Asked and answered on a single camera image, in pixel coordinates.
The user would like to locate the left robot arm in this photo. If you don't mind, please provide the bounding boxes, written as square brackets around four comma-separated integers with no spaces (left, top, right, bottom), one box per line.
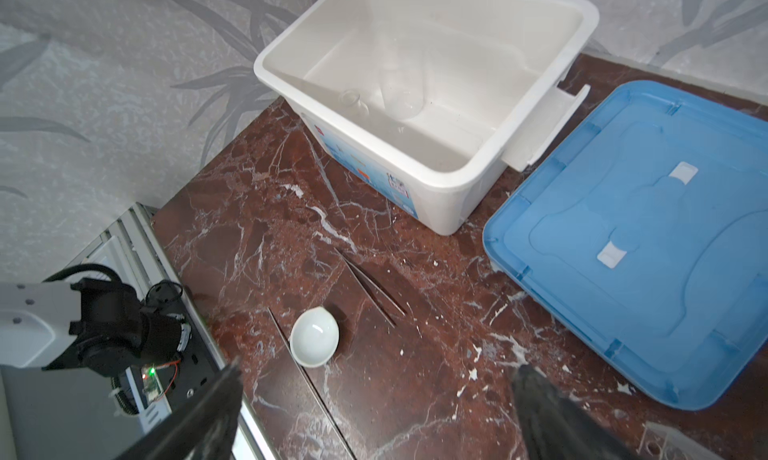
[1,263,192,377]

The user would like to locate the green circuit board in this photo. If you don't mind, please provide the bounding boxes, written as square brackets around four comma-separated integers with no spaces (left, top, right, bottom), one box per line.
[141,364,168,404]

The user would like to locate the aluminium front rail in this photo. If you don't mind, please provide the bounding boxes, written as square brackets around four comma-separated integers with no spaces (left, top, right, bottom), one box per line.
[59,201,283,460]

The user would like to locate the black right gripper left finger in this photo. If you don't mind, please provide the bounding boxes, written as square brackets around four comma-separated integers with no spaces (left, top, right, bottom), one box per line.
[119,361,243,460]

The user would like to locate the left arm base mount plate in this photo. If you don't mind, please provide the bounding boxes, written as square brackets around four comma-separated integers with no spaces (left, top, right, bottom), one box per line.
[142,280,220,422]

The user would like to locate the clear plastic measuring beaker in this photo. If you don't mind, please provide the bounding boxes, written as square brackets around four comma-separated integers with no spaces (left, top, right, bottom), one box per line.
[377,36,426,121]

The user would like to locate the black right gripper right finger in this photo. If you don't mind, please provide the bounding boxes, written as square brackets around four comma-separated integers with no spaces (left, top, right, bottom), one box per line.
[509,364,639,460]

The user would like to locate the small white ceramic dish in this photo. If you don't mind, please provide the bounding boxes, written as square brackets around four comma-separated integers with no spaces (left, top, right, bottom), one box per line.
[289,306,340,368]

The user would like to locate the clear acrylic test tube rack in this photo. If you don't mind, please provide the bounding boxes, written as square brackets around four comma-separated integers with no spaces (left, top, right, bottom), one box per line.
[637,422,722,460]

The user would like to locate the small glass jar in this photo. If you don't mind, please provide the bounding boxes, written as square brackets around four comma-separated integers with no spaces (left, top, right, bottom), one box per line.
[338,90,369,121]

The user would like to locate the metal tweezers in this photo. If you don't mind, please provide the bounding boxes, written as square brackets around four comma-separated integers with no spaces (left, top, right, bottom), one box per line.
[334,247,407,328]

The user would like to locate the glass stirring rod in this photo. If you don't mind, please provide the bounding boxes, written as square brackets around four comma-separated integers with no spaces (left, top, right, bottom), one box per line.
[267,308,357,460]

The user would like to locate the white plastic storage bin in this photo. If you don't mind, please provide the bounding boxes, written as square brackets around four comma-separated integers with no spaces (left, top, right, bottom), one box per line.
[253,0,600,235]

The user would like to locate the light blue bin lid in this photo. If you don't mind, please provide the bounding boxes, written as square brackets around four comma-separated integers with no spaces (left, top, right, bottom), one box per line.
[483,80,767,411]

